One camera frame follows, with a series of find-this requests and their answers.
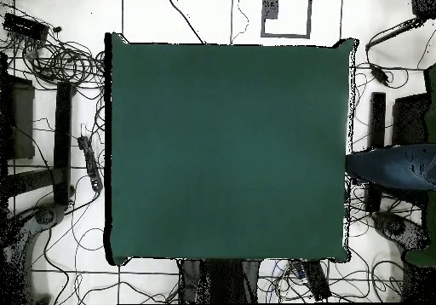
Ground long black floor cable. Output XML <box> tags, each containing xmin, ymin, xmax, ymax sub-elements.
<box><xmin>166</xmin><ymin>0</ymin><xmax>208</xmax><ymax>45</ymax></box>

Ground dark green table cloth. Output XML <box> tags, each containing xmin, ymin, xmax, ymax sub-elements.
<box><xmin>103</xmin><ymin>32</ymin><xmax>359</xmax><ymax>267</ymax></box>

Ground grey stand leg round foot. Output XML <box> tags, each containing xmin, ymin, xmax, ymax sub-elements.
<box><xmin>371</xmin><ymin>210</ymin><xmax>431</xmax><ymax>255</ymax></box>
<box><xmin>3</xmin><ymin>202</ymin><xmax>67</xmax><ymax>302</ymax></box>

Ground black power strip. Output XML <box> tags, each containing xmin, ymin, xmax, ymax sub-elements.
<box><xmin>77</xmin><ymin>135</ymin><xmax>104</xmax><ymax>193</ymax></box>
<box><xmin>299</xmin><ymin>259</ymin><xmax>332</xmax><ymax>302</ymax></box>

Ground coiled black cable bundle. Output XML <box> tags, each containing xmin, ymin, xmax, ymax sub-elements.
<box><xmin>20</xmin><ymin>38</ymin><xmax>106</xmax><ymax>91</ymax></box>

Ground blue denim jeans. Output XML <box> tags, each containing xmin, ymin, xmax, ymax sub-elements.
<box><xmin>344</xmin><ymin>143</ymin><xmax>436</xmax><ymax>193</ymax></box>

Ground thick black cable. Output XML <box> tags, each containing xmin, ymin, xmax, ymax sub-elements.
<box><xmin>364</xmin><ymin>16</ymin><xmax>427</xmax><ymax>52</ymax></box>

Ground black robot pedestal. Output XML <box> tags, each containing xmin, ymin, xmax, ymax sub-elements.
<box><xmin>178</xmin><ymin>258</ymin><xmax>261</xmax><ymax>304</ymax></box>

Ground black power adapter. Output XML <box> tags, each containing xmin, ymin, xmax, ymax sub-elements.
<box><xmin>369</xmin><ymin>62</ymin><xmax>391</xmax><ymax>85</ymax></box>

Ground black hub box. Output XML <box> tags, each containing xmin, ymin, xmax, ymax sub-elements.
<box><xmin>2</xmin><ymin>12</ymin><xmax>51</xmax><ymax>43</ymax></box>

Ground grey tape square outline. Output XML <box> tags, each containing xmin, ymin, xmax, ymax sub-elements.
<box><xmin>261</xmin><ymin>0</ymin><xmax>313</xmax><ymax>39</ymax></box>

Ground grey floor socket plate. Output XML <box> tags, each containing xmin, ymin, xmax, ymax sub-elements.
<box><xmin>262</xmin><ymin>0</ymin><xmax>280</xmax><ymax>20</ymax></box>

